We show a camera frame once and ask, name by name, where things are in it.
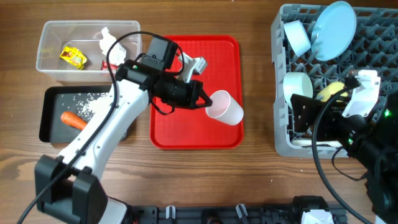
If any pink cup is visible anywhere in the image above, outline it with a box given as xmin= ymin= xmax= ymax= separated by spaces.
xmin=205 ymin=90 xmax=244 ymax=126

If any white plastic spoon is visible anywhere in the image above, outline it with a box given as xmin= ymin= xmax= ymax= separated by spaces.
xmin=291 ymin=138 xmax=343 ymax=149

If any yellow cup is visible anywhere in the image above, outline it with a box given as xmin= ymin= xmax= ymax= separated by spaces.
xmin=315 ymin=82 xmax=345 ymax=102

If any grey dishwasher rack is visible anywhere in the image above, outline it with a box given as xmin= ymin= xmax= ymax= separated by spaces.
xmin=271 ymin=4 xmax=397 ymax=158

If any red snack wrapper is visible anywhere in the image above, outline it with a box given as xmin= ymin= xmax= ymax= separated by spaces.
xmin=101 ymin=60 xmax=118 ymax=72

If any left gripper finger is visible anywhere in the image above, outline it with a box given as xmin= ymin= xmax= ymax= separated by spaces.
xmin=199 ymin=89 xmax=212 ymax=105
xmin=189 ymin=101 xmax=213 ymax=110

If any red serving tray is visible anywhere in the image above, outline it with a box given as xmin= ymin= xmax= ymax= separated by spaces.
xmin=150 ymin=35 xmax=244 ymax=150

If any light blue rice bowl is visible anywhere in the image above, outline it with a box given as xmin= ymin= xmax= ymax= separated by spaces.
xmin=284 ymin=21 xmax=311 ymax=57

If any white napkin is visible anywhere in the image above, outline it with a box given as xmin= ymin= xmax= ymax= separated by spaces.
xmin=98 ymin=26 xmax=127 ymax=67

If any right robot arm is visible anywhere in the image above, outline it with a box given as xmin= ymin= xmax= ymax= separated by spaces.
xmin=291 ymin=92 xmax=397 ymax=223

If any green bowl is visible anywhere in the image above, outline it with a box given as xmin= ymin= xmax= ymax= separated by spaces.
xmin=282 ymin=72 xmax=313 ymax=109

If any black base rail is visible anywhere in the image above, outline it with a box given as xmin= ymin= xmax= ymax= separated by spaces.
xmin=124 ymin=203 xmax=348 ymax=224

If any light blue plate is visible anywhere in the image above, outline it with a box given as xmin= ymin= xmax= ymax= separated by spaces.
xmin=311 ymin=1 xmax=357 ymax=61

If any clear plastic bin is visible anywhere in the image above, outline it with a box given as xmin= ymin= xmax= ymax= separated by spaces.
xmin=35 ymin=20 xmax=141 ymax=83

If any orange carrot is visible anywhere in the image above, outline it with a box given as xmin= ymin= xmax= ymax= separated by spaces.
xmin=60 ymin=111 xmax=87 ymax=130

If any yellow snack wrapper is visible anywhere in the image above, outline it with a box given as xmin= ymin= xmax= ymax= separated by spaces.
xmin=60 ymin=46 xmax=87 ymax=70

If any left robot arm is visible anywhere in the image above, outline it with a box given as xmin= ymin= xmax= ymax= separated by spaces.
xmin=31 ymin=35 xmax=212 ymax=223

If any spilled rice pile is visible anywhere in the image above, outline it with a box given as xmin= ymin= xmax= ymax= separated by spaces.
xmin=60 ymin=93 xmax=108 ymax=122

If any black tray bin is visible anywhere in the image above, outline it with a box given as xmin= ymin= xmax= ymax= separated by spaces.
xmin=39 ymin=85 xmax=111 ymax=144

